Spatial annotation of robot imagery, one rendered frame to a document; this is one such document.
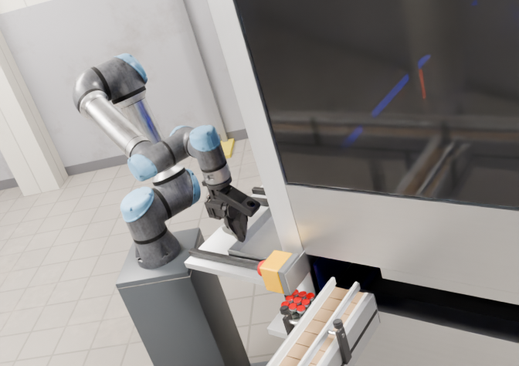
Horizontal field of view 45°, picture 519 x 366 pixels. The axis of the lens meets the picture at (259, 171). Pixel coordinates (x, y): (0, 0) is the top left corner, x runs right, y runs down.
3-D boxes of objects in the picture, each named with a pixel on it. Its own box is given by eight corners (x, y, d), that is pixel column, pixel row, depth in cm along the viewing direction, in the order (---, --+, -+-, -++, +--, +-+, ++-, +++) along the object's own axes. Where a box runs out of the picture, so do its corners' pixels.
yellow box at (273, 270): (306, 277, 151) (299, 253, 148) (290, 296, 146) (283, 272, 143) (280, 271, 155) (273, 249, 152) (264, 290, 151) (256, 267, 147)
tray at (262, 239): (376, 222, 176) (374, 212, 175) (334, 281, 159) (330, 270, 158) (277, 208, 197) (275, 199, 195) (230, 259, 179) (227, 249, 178)
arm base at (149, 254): (132, 272, 204) (121, 247, 199) (143, 244, 217) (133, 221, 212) (175, 264, 201) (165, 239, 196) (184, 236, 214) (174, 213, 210)
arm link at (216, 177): (232, 159, 171) (215, 174, 166) (237, 174, 173) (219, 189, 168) (212, 157, 175) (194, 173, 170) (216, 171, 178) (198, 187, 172)
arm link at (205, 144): (205, 120, 171) (221, 126, 164) (216, 154, 176) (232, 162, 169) (181, 133, 167) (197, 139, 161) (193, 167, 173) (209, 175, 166)
